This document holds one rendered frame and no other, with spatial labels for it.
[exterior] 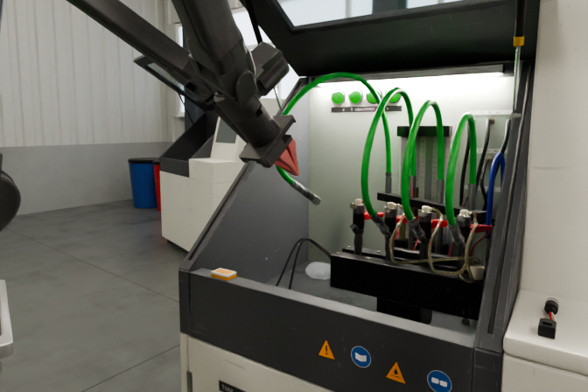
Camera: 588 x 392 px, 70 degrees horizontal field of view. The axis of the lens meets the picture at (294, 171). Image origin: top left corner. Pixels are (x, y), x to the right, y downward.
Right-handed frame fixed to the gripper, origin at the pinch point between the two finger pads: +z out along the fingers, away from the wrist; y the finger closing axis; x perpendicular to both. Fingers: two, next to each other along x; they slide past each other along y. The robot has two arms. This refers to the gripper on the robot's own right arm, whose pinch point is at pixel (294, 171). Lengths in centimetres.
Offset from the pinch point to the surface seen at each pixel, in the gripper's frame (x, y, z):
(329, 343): -4.9, -19.6, 26.1
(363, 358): -11.6, -18.8, 27.9
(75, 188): 674, 31, 152
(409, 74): 11, 53, 21
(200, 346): 28, -33, 27
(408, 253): -2.6, 8.8, 38.7
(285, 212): 42, 11, 36
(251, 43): 482, 341, 140
